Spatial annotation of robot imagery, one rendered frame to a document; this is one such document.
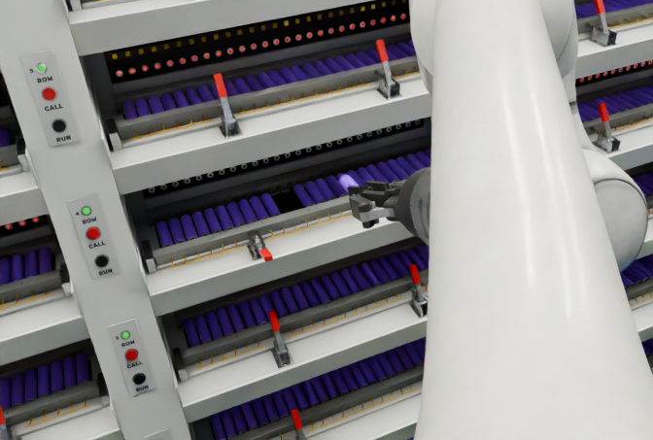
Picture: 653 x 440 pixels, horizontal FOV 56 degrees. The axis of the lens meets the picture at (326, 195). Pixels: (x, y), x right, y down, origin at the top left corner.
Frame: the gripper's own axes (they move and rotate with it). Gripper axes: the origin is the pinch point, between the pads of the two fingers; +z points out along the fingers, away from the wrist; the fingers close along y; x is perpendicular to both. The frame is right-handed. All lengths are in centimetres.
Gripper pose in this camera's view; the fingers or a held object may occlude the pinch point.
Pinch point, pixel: (370, 195)
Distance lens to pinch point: 78.4
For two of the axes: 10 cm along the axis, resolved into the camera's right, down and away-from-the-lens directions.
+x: 2.3, 9.7, 1.2
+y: -9.3, 2.6, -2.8
